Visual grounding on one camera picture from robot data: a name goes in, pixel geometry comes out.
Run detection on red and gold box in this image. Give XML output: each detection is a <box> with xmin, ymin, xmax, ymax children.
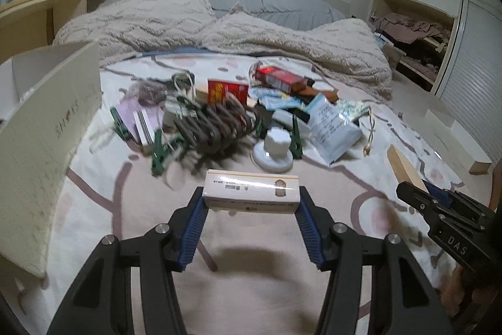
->
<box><xmin>196</xmin><ymin>79</ymin><xmax>250</xmax><ymax>108</ymax></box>

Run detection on purple box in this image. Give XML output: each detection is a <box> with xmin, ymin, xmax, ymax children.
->
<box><xmin>118</xmin><ymin>100</ymin><xmax>158</xmax><ymax>141</ymax></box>

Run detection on wooden shelf unit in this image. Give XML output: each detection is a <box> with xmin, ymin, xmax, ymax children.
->
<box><xmin>0</xmin><ymin>0</ymin><xmax>114</xmax><ymax>65</ymax></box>

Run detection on grey duvet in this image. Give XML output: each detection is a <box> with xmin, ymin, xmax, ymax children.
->
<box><xmin>120</xmin><ymin>0</ymin><xmax>346</xmax><ymax>31</ymax></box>

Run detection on red rectangular box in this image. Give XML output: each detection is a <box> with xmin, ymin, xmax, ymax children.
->
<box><xmin>255</xmin><ymin>66</ymin><xmax>308</xmax><ymax>94</ymax></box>

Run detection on white striped box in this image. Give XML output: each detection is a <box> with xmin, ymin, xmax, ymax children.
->
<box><xmin>133</xmin><ymin>108</ymin><xmax>163</xmax><ymax>146</ymax></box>

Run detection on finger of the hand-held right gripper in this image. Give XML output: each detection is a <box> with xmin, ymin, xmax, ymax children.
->
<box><xmin>396</xmin><ymin>181</ymin><xmax>443</xmax><ymax>230</ymax></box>
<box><xmin>424</xmin><ymin>181</ymin><xmax>491</xmax><ymax>216</ymax></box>

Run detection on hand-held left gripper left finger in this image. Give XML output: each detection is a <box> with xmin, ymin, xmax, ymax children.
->
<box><xmin>47</xmin><ymin>188</ymin><xmax>208</xmax><ymax>335</ymax></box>

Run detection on beige fluffy blanket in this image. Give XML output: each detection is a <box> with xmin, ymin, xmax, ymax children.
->
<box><xmin>53</xmin><ymin>0</ymin><xmax>393</xmax><ymax>106</ymax></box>

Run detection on patterned drawstring pouch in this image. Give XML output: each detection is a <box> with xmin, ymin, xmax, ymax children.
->
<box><xmin>337</xmin><ymin>99</ymin><xmax>379</xmax><ymax>157</ymax></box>

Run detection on person's right hand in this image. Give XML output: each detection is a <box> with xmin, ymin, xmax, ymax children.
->
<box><xmin>443</xmin><ymin>264</ymin><xmax>483</xmax><ymax>304</ymax></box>

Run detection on light wooden block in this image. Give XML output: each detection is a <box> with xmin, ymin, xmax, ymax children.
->
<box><xmin>386</xmin><ymin>144</ymin><xmax>430</xmax><ymax>194</ymax></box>

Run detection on white power adapter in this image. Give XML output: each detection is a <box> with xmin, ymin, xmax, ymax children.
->
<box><xmin>270</xmin><ymin>108</ymin><xmax>310</xmax><ymax>129</ymax></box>

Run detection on brown leather wallet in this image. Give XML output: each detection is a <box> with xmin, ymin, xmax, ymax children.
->
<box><xmin>298</xmin><ymin>78</ymin><xmax>338</xmax><ymax>104</ymax></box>

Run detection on black tape roll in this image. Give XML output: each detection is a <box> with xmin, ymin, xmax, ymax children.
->
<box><xmin>173</xmin><ymin>72</ymin><xmax>195</xmax><ymax>88</ymax></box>

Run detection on small cream box brown label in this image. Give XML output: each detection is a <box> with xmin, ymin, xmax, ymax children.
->
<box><xmin>203</xmin><ymin>169</ymin><xmax>302</xmax><ymax>215</ymax></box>

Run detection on blue white packet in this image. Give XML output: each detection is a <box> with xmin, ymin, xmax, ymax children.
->
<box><xmin>249</xmin><ymin>86</ymin><xmax>302</xmax><ymax>110</ymax></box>

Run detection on printed cartoon blanket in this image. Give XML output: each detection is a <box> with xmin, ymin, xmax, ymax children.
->
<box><xmin>0</xmin><ymin>52</ymin><xmax>471</xmax><ymax>335</ymax></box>

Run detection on white printed pouch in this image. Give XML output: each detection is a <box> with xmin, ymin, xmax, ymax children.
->
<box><xmin>308</xmin><ymin>100</ymin><xmax>362</xmax><ymax>165</ymax></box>

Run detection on white suction knob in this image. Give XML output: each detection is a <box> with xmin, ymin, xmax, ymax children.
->
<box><xmin>253</xmin><ymin>127</ymin><xmax>295</xmax><ymax>173</ymax></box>

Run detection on green clothespin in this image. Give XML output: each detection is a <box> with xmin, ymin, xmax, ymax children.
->
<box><xmin>110</xmin><ymin>105</ymin><xmax>132</xmax><ymax>141</ymax></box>
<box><xmin>151</xmin><ymin>129</ymin><xmax>189</xmax><ymax>176</ymax></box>
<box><xmin>289</xmin><ymin>114</ymin><xmax>304</xmax><ymax>160</ymax></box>

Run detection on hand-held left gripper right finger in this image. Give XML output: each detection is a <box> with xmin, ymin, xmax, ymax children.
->
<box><xmin>294</xmin><ymin>186</ymin><xmax>457</xmax><ymax>335</ymax></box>

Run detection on white cardboard box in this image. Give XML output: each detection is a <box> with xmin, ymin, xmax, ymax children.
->
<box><xmin>0</xmin><ymin>41</ymin><xmax>103</xmax><ymax>278</ymax></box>

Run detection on pile of clothes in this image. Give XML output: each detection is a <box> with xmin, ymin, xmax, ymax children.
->
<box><xmin>371</xmin><ymin>15</ymin><xmax>453</xmax><ymax>45</ymax></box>

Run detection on white box lid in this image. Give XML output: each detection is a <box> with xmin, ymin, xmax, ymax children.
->
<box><xmin>424</xmin><ymin>109</ymin><xmax>493</xmax><ymax>175</ymax></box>

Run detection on white louvered door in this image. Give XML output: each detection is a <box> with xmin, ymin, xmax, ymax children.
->
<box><xmin>431</xmin><ymin>0</ymin><xmax>502</xmax><ymax>163</ymax></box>

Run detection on closet shelf niche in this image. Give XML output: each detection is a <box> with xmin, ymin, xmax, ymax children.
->
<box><xmin>369</xmin><ymin>0</ymin><xmax>461</xmax><ymax>92</ymax></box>

